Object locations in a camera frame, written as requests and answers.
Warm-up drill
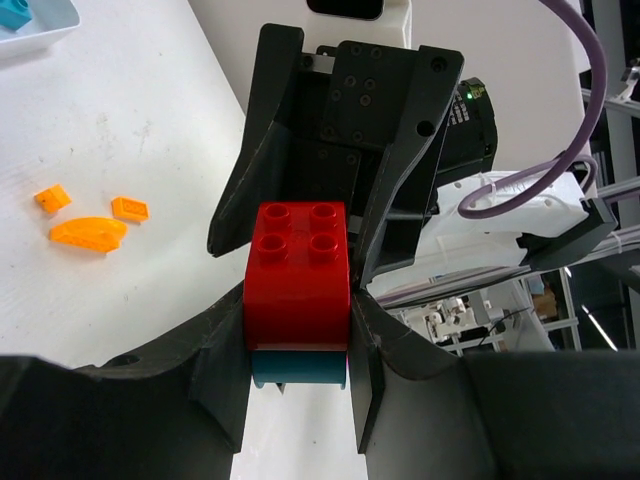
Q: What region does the orange curved lego brick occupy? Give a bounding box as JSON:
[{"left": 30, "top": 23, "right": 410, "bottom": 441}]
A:
[{"left": 49, "top": 217, "right": 128, "bottom": 254}]

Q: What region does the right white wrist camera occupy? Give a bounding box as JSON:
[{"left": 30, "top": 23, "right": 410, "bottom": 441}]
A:
[{"left": 302, "top": 0, "right": 412, "bottom": 53}]

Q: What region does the red lego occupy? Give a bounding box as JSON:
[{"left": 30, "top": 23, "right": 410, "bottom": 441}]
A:
[{"left": 243, "top": 202, "right": 351, "bottom": 352}]

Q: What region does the small orange lego brick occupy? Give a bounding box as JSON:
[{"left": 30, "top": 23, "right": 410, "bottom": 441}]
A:
[{"left": 111, "top": 196, "right": 150, "bottom": 223}]

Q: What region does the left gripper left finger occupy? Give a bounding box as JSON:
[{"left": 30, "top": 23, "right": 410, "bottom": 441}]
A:
[{"left": 76, "top": 289, "right": 251, "bottom": 453}]

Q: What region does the teal rounded lego brick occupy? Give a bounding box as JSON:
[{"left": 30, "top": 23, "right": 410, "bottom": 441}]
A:
[{"left": 251, "top": 351, "right": 347, "bottom": 389}]

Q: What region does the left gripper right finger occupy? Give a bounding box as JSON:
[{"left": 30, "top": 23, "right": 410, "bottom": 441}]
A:
[{"left": 348, "top": 290, "right": 468, "bottom": 454}]

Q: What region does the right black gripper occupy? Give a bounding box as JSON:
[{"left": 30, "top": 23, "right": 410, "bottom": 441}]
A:
[{"left": 207, "top": 23, "right": 497, "bottom": 290}]

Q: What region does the tiny orange lego stud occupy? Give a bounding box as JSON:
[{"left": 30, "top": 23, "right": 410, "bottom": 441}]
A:
[{"left": 34, "top": 184, "right": 72, "bottom": 214}]

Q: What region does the white divided sorting tray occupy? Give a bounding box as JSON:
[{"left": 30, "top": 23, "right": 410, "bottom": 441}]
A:
[{"left": 1, "top": 0, "right": 81, "bottom": 60}]

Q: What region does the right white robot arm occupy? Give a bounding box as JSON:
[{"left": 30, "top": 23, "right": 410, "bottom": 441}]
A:
[{"left": 207, "top": 23, "right": 615, "bottom": 312}]

